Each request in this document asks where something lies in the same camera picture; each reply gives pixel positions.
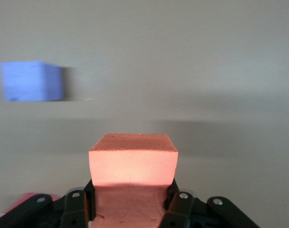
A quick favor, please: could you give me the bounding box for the pink foam block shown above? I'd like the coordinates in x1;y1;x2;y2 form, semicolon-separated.
0;192;60;217

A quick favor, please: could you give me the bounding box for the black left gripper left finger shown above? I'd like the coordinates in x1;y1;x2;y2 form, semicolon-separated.
0;178;96;228

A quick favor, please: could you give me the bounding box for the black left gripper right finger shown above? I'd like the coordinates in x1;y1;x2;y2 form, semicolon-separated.
160;178;261;228

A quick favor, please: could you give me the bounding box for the orange foam block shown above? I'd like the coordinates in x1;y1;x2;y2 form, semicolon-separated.
88;133;179;228

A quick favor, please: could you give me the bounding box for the purple foam block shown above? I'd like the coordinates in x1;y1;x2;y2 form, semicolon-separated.
0;60;65;103

